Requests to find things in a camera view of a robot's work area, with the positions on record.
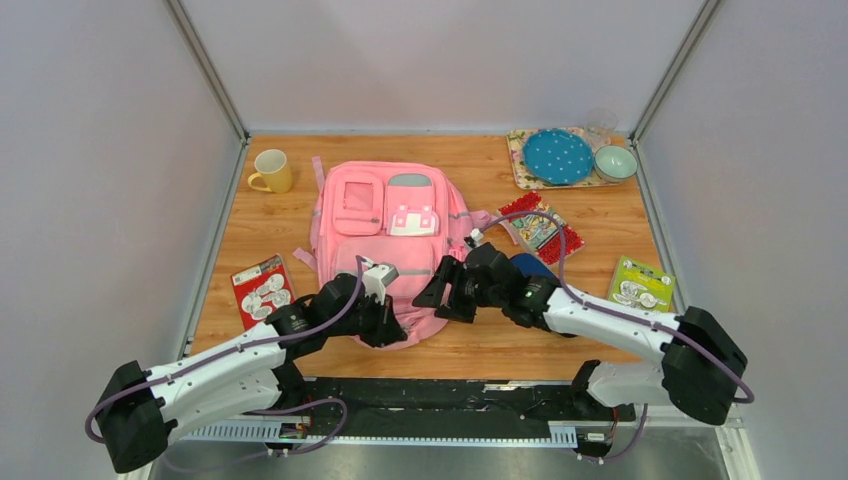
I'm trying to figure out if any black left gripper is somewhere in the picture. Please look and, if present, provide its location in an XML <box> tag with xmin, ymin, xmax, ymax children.
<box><xmin>327</xmin><ymin>290</ymin><xmax>408</xmax><ymax>348</ymax></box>

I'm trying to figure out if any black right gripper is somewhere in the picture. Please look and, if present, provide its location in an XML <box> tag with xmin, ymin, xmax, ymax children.
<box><xmin>413</xmin><ymin>255</ymin><xmax>505</xmax><ymax>324</ymax></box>

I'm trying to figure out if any pink student backpack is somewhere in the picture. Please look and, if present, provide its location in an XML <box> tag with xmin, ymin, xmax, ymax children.
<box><xmin>293</xmin><ymin>157</ymin><xmax>492</xmax><ymax>350</ymax></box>

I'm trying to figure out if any red comic book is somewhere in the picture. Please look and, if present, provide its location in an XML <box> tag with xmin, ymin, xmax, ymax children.
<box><xmin>230</xmin><ymin>254</ymin><xmax>295</xmax><ymax>330</ymax></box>

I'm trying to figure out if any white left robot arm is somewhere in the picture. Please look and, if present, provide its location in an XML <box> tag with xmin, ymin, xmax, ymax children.
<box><xmin>86</xmin><ymin>264</ymin><xmax>406</xmax><ymax>473</ymax></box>

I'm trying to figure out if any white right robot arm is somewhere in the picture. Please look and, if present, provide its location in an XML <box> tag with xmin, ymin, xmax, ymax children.
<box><xmin>412</xmin><ymin>243</ymin><xmax>754</xmax><ymax>426</ymax></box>

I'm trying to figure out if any blue glasses case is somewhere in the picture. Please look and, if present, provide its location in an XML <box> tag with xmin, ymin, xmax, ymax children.
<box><xmin>510</xmin><ymin>253</ymin><xmax>560</xmax><ymax>285</ymax></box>

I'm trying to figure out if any colourful red-edged book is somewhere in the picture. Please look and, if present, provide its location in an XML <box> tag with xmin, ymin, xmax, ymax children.
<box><xmin>497</xmin><ymin>191</ymin><xmax>586</xmax><ymax>266</ymax></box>

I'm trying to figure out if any floral placemat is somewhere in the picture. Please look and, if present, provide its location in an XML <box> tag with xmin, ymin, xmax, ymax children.
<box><xmin>505</xmin><ymin>126</ymin><xmax>627</xmax><ymax>190</ymax></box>

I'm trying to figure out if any blue polka dot plate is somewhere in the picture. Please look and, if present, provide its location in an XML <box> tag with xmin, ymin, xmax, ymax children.
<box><xmin>521</xmin><ymin>128</ymin><xmax>594</xmax><ymax>185</ymax></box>

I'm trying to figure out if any green comic book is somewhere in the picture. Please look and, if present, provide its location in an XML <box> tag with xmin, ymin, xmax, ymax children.
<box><xmin>607</xmin><ymin>256</ymin><xmax>676</xmax><ymax>312</ymax></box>

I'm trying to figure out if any yellow mug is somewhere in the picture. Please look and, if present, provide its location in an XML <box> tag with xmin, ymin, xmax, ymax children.
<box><xmin>247</xmin><ymin>149</ymin><xmax>293</xmax><ymax>194</ymax></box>

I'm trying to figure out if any pale green bowl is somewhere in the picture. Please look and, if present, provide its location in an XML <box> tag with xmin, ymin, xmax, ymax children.
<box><xmin>594</xmin><ymin>145</ymin><xmax>639</xmax><ymax>183</ymax></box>

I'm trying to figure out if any clear drinking glass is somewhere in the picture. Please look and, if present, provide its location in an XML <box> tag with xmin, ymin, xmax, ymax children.
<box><xmin>584</xmin><ymin>108</ymin><xmax>618</xmax><ymax>144</ymax></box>

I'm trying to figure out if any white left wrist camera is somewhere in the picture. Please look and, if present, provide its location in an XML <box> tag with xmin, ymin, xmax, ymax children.
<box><xmin>362</xmin><ymin>258</ymin><xmax>399</xmax><ymax>305</ymax></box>

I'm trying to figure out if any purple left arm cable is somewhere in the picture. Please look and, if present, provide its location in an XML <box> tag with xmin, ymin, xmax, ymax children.
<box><xmin>84</xmin><ymin>254</ymin><xmax>369</xmax><ymax>465</ymax></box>

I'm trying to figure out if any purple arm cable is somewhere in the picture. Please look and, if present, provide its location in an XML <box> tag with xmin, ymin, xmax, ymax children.
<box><xmin>84</xmin><ymin>254</ymin><xmax>369</xmax><ymax>465</ymax></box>
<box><xmin>466</xmin><ymin>210</ymin><xmax>757</xmax><ymax>465</ymax></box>

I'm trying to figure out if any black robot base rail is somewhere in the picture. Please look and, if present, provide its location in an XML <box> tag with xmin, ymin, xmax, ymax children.
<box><xmin>271</xmin><ymin>377</ymin><xmax>637</xmax><ymax>444</ymax></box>

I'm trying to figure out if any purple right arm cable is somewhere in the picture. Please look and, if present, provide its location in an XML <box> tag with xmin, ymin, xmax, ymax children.
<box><xmin>466</xmin><ymin>210</ymin><xmax>757</xmax><ymax>465</ymax></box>

